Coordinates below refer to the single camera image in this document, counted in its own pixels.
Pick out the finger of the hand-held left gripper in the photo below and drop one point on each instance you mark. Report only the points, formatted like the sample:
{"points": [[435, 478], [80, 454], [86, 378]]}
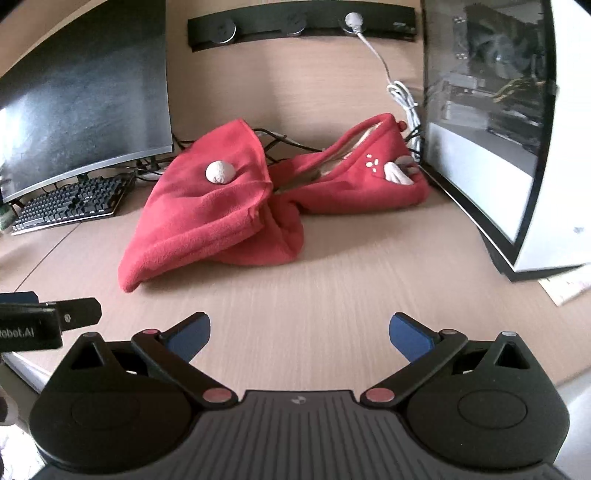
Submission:
{"points": [[81, 313], [18, 298]]}

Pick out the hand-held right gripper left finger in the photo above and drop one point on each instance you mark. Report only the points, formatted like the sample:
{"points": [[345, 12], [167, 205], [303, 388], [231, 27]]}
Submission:
{"points": [[189, 340]]}

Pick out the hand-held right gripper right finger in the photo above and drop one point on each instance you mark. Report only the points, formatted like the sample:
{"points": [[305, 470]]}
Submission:
{"points": [[408, 340]]}

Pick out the red fleece garment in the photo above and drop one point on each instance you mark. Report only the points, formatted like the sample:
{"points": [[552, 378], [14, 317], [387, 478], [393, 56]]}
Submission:
{"points": [[207, 221]]}

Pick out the black keyboard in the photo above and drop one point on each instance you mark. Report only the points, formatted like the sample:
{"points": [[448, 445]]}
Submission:
{"points": [[69, 204]]}

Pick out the white paper sheet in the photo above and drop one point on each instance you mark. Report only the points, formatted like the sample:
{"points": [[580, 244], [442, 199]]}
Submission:
{"points": [[571, 288]]}

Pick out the curved black monitor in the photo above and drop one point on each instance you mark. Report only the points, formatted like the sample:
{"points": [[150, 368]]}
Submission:
{"points": [[83, 92]]}

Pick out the white glass-sided computer case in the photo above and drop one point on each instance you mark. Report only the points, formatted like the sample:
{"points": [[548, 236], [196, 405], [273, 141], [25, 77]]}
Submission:
{"points": [[570, 184]]}

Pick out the black desk socket bar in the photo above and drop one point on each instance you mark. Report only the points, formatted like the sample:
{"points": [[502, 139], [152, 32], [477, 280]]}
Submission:
{"points": [[258, 24]]}

